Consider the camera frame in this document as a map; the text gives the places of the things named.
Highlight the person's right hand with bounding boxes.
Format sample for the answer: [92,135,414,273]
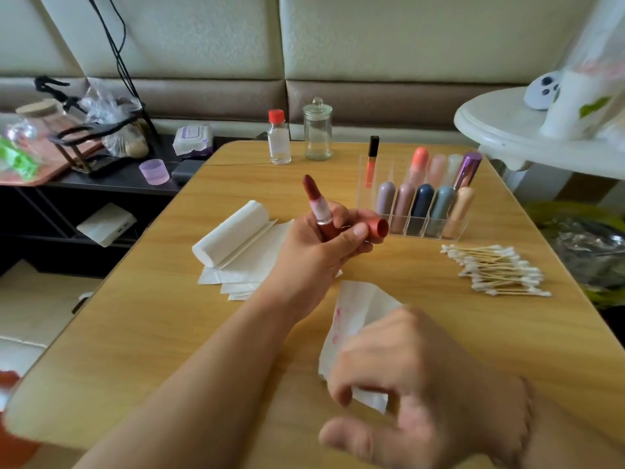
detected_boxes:
[317,306,533,469]

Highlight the person's left hand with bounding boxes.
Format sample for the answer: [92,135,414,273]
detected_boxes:
[258,200,387,323]

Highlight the red lipstick pink tube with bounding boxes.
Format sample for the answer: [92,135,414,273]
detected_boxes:
[301,173,345,242]

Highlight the white tissue sheet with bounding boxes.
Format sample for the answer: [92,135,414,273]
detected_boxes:
[317,280,404,414]

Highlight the dark red lipstick cap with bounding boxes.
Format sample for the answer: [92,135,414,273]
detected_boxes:
[337,216,391,240]

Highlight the stack of white tissues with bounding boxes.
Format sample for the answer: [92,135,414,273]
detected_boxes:
[191,200,343,302]

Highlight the clear acrylic lipstick organizer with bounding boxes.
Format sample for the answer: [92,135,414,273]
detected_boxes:
[364,135,484,240]

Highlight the pile of cotton swabs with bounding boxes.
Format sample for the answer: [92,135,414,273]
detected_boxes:
[439,242,553,299]

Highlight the person's right forearm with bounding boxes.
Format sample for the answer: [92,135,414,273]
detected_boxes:
[518,380,625,469]

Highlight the person's left forearm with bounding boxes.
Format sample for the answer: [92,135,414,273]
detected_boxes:
[73,292,294,469]

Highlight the clear bottle red cap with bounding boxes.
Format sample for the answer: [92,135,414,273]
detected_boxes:
[268,109,293,166]

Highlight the glass jar with lid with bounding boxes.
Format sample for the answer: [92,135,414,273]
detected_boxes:
[303,96,334,161]

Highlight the wet wipes pack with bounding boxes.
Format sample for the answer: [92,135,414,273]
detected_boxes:
[173,124,215,157]

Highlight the small purple plastic cup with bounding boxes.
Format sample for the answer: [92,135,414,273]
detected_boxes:
[139,158,171,186]

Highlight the white power bank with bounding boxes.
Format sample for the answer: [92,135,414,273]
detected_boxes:
[75,202,138,248]

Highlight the black low shelf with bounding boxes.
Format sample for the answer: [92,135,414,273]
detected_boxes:
[0,136,265,279]

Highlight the yellow-green bin with bag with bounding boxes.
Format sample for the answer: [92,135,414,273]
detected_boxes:
[532,200,625,309]

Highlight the white round side table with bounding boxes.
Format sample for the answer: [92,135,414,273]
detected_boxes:
[453,85,625,182]

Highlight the beige padded backrest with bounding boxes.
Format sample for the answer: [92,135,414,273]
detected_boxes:
[0,0,607,143]

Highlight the crumpled clear plastic bag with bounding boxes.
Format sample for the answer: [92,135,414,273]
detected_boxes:
[83,78,152,159]

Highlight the pink tray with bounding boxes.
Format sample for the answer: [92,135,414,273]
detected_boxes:
[0,112,104,188]

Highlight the white panda figure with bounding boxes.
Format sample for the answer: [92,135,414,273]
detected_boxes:
[523,71,563,111]

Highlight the black clip tool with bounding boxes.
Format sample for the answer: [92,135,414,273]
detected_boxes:
[34,76,89,113]

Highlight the green plastic wrapper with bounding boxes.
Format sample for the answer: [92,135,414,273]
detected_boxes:
[0,136,42,182]

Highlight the jar with wooden lid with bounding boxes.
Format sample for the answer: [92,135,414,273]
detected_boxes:
[14,98,64,143]

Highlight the white mug green leaf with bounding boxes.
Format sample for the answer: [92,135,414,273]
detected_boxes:
[540,63,625,141]

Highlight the thin wrist bracelet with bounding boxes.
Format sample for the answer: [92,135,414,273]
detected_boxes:
[512,376,536,460]

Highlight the black cables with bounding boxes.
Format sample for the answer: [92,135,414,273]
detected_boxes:
[83,0,162,143]

